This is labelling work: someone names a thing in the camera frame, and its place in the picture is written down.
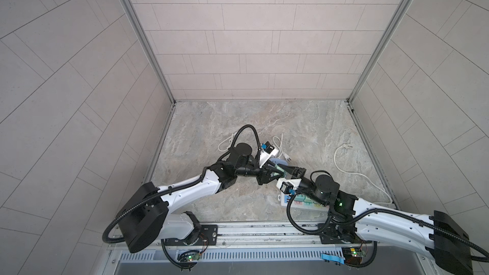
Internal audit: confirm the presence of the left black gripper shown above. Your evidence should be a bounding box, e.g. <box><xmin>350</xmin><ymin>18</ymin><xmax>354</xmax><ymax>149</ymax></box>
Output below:
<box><xmin>232</xmin><ymin>163</ymin><xmax>283</xmax><ymax>188</ymax></box>

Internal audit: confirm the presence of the white multicolour power strip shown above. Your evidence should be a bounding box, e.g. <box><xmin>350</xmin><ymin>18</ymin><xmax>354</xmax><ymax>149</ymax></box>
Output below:
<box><xmin>278</xmin><ymin>193</ymin><xmax>329</xmax><ymax>212</ymax></box>

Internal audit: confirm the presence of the green charger plug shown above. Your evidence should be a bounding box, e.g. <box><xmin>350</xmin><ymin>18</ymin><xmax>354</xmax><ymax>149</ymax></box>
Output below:
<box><xmin>275</xmin><ymin>164</ymin><xmax>287</xmax><ymax>174</ymax></box>

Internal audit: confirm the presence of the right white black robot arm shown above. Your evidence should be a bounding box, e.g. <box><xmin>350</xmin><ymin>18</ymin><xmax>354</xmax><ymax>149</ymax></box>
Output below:
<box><xmin>276</xmin><ymin>165</ymin><xmax>488</xmax><ymax>274</ymax></box>

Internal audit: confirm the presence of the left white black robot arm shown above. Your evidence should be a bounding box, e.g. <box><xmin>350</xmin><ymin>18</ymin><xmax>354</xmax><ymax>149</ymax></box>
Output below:
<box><xmin>102</xmin><ymin>143</ymin><xmax>283</xmax><ymax>253</ymax></box>

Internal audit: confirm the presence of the blue square socket cube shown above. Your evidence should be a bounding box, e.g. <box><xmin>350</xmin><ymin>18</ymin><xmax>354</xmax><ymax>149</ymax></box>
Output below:
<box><xmin>270</xmin><ymin>157</ymin><xmax>288</xmax><ymax>166</ymax></box>

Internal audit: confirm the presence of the right circuit board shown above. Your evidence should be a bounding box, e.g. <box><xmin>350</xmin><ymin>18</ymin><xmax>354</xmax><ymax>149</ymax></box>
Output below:
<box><xmin>341</xmin><ymin>247</ymin><xmax>368</xmax><ymax>266</ymax></box>

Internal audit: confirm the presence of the circuit board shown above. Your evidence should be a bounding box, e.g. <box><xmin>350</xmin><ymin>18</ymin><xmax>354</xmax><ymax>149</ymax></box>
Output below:
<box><xmin>341</xmin><ymin>247</ymin><xmax>368</xmax><ymax>266</ymax></box>
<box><xmin>178</xmin><ymin>250</ymin><xmax>202</xmax><ymax>263</ymax></box>

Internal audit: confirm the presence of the left circuit board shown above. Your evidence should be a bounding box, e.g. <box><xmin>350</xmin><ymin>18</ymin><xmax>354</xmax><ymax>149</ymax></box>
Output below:
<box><xmin>178</xmin><ymin>250</ymin><xmax>202</xmax><ymax>263</ymax></box>

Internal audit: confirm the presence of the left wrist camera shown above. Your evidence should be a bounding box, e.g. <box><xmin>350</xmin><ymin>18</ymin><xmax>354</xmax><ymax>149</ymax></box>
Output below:
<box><xmin>259</xmin><ymin>141</ymin><xmax>280</xmax><ymax>168</ymax></box>

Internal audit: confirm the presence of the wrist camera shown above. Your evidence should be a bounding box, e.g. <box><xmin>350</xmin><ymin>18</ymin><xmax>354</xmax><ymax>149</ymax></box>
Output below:
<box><xmin>276</xmin><ymin>178</ymin><xmax>303</xmax><ymax>195</ymax></box>
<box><xmin>259</xmin><ymin>141</ymin><xmax>280</xmax><ymax>168</ymax></box>

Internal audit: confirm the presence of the white cube socket cable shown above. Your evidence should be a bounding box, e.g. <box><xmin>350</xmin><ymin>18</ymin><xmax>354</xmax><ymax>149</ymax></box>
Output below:
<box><xmin>217</xmin><ymin>131</ymin><xmax>239</xmax><ymax>153</ymax></box>

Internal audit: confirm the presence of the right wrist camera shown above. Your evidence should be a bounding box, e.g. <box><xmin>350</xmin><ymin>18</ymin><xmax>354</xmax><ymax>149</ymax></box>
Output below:
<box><xmin>276</xmin><ymin>178</ymin><xmax>303</xmax><ymax>195</ymax></box>

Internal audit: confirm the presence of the aluminium mounting rail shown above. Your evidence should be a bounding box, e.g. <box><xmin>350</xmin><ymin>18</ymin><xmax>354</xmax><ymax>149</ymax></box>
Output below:
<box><xmin>107</xmin><ymin>219</ymin><xmax>427</xmax><ymax>252</ymax></box>

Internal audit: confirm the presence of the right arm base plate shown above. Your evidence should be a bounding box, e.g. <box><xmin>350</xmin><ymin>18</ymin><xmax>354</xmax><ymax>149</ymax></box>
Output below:
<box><xmin>319</xmin><ymin>224</ymin><xmax>365</xmax><ymax>244</ymax></box>

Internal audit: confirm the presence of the white power strip cable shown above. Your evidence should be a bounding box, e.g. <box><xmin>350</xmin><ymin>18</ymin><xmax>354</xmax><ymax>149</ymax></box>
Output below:
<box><xmin>333</xmin><ymin>143</ymin><xmax>394</xmax><ymax>205</ymax></box>

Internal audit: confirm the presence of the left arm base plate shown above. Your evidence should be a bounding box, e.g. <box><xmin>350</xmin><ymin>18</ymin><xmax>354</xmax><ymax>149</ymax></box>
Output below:
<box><xmin>163</xmin><ymin>225</ymin><xmax>219</xmax><ymax>246</ymax></box>

